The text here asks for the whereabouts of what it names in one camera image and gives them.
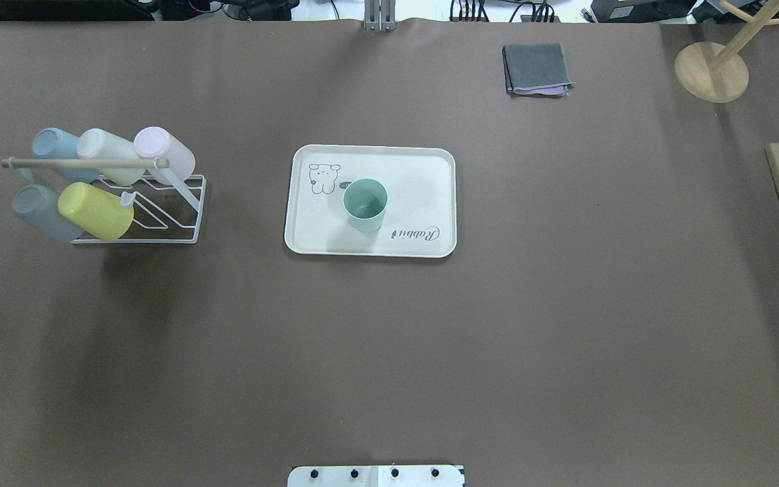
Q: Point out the cream rabbit tray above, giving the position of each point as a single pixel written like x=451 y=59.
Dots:
x=420 y=220

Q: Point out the green cup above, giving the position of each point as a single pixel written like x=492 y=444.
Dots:
x=365 y=202

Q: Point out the pink cup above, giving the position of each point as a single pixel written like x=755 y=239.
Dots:
x=154 y=142

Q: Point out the yellow cup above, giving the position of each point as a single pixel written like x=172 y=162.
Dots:
x=97 y=211

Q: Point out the cream cup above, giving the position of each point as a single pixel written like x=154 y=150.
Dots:
x=97 y=143

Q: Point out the grey cup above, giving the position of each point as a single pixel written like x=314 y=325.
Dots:
x=36 y=205

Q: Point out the blue cup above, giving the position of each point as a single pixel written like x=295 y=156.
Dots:
x=56 y=143

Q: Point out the grey folded cloth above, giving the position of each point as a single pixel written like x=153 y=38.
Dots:
x=536 y=69

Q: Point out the wooden mug tree stand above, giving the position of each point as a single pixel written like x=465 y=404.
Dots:
x=714 y=72

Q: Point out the white wire cup rack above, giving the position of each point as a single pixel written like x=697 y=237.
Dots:
x=161 y=214

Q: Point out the aluminium frame post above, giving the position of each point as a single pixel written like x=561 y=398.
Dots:
x=379 y=16

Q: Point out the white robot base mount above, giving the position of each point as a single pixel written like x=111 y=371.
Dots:
x=377 y=475

